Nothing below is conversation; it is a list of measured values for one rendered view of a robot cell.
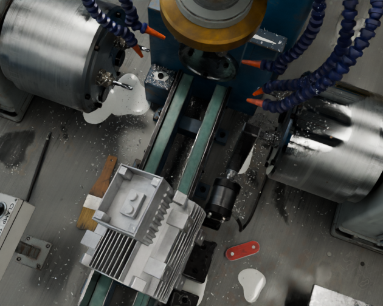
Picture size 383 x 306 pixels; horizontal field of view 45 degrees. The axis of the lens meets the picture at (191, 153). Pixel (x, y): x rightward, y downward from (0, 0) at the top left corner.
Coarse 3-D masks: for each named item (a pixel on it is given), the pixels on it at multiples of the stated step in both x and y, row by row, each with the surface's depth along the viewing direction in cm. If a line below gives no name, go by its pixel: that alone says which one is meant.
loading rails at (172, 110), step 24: (168, 96) 116; (216, 96) 117; (168, 120) 115; (192, 120) 123; (216, 120) 114; (168, 144) 116; (144, 168) 111; (192, 168) 111; (192, 192) 108; (96, 288) 102
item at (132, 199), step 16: (128, 176) 91; (144, 176) 90; (112, 192) 90; (128, 192) 91; (144, 192) 90; (160, 192) 87; (112, 208) 90; (128, 208) 87; (144, 208) 88; (160, 208) 88; (112, 224) 89; (128, 224) 88; (144, 224) 85; (160, 224) 89; (144, 240) 86
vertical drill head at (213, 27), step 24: (168, 0) 77; (192, 0) 74; (216, 0) 71; (240, 0) 75; (264, 0) 77; (168, 24) 76; (192, 24) 75; (216, 24) 74; (240, 24) 76; (216, 48) 76
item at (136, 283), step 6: (174, 192) 91; (180, 192) 90; (174, 198) 90; (180, 198) 90; (186, 198) 91; (180, 204) 90; (84, 258) 90; (90, 258) 90; (84, 264) 90; (132, 282) 85; (138, 282) 85; (144, 282) 85; (138, 288) 85
